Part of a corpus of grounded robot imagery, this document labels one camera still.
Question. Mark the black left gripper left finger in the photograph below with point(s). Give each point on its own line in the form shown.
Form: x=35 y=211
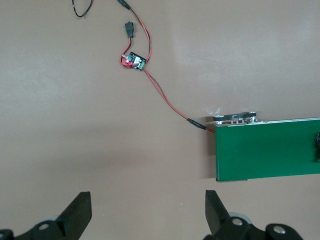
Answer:
x=72 y=217

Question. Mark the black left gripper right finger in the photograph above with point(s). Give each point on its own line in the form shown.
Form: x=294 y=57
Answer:
x=225 y=222

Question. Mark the green conveyor belt unit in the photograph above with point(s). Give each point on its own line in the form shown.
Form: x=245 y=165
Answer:
x=262 y=150

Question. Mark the small green circuit board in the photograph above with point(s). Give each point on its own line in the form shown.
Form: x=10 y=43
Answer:
x=135 y=62

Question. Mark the short lead with black plug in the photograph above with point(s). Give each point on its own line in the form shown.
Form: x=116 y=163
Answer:
x=130 y=30

